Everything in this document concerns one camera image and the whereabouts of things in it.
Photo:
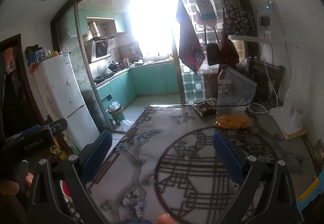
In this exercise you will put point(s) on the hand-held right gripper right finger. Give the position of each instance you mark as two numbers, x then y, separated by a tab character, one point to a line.
227	160

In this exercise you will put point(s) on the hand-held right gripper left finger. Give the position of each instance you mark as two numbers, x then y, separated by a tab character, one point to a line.
97	153

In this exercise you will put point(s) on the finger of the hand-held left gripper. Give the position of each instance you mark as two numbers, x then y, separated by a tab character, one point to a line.
58	124
30	129

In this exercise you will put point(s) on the red basin with green rim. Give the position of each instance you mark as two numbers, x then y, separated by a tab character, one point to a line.
66	189

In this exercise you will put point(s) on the person's left hand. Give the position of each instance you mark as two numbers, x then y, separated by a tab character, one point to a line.
8	188

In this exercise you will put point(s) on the person's right hand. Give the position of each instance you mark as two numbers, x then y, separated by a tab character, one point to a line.
165	219

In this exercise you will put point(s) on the yellow toy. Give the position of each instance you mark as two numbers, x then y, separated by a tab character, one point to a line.
57	150

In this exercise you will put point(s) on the white refrigerator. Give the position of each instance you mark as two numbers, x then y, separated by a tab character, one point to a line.
63	87

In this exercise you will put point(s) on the clear bag of orange snacks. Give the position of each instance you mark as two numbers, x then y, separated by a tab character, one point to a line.
232	121

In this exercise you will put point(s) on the dark wooden door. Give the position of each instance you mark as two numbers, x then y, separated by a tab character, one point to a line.
15	92

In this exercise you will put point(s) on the green kitchen waste bin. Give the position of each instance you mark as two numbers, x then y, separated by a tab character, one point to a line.
117	115

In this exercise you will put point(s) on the white plastic bag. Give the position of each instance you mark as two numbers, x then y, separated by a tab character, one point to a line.
128	123

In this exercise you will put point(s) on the printed tablecloth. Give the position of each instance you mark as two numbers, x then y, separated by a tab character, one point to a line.
151	137

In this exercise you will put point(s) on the dark snack packet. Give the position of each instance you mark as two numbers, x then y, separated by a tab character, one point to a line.
205	108

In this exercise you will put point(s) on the red blue bag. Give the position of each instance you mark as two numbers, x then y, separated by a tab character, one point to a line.
34	66

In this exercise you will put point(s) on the black frying pan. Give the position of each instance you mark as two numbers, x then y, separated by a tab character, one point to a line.
101	78

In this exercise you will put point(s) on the small yellow object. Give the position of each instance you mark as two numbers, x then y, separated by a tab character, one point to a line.
54	53

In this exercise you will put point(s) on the plastic bottle purple label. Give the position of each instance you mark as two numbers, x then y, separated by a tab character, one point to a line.
224	89

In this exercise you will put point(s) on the clear plastic box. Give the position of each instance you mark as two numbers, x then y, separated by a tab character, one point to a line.
41	54

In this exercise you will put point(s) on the wooden coaster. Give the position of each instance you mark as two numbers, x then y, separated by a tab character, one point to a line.
295	134

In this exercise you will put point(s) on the dark cloth pile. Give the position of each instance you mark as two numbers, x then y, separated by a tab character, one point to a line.
33	51

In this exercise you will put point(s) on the white desk lamp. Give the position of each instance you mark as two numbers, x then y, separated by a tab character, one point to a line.
288	112

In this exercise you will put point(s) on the black wok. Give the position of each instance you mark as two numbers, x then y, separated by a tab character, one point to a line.
113	66

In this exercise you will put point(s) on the white cup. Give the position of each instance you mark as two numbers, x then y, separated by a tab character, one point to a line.
298	116

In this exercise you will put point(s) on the steel range hood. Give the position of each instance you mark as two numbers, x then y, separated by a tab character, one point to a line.
101	49

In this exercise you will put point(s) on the yellow flat box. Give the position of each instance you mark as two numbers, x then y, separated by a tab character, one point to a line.
308	193

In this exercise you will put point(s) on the group of condiment bottles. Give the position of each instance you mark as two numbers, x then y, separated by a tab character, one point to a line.
124	63

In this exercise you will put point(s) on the teal kitchen base cabinets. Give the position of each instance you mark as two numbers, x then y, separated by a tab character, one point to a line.
151	79

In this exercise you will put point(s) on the dark wooden chair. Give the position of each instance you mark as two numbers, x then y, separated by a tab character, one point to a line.
265	74

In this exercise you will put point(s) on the black handbag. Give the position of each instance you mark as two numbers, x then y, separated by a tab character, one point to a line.
212	54

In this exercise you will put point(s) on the dark red garment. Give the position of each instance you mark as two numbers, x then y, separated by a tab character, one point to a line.
229	49

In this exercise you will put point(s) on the plaid hanging towel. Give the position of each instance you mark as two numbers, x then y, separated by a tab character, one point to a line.
188	44

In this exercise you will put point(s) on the black white patterned bag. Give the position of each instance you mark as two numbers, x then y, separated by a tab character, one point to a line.
238	18

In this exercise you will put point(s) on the blue white hanging bag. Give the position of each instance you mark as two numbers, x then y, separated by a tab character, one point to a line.
206	10

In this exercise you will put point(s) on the ribbed vent duct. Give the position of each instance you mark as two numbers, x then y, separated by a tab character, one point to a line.
93	29

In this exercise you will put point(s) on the teal wall cabinet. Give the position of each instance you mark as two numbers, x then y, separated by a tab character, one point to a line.
119	23

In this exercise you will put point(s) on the black wall charger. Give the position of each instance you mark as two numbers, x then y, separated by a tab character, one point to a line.
265	21

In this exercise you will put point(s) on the white wall device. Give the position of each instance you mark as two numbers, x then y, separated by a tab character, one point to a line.
268	6

